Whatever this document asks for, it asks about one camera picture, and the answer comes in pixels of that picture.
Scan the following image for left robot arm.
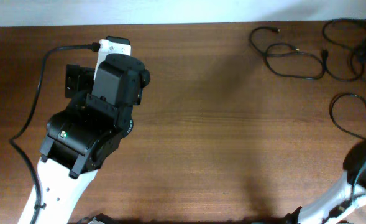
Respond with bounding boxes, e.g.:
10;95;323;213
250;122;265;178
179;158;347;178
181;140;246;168
19;54;150;223

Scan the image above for left camera black cable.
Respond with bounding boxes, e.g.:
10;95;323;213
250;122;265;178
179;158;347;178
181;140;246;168
9;42;101;224

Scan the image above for black usb cable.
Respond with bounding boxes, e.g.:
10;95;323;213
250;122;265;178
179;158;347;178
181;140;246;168
328;92;366;140
321;17;366;85
248;26;326;80

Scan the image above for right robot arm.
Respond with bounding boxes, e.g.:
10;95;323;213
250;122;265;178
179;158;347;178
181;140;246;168
282;37;366;224

